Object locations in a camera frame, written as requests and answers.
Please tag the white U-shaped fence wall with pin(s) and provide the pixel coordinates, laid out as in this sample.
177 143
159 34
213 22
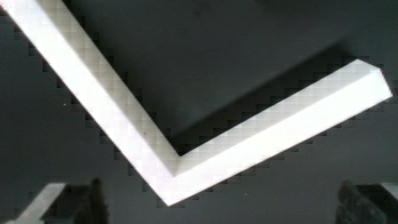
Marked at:
182 174

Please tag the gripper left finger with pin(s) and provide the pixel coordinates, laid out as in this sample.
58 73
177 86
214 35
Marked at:
69 204

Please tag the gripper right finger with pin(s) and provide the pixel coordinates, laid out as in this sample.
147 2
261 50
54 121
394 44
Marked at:
369 203

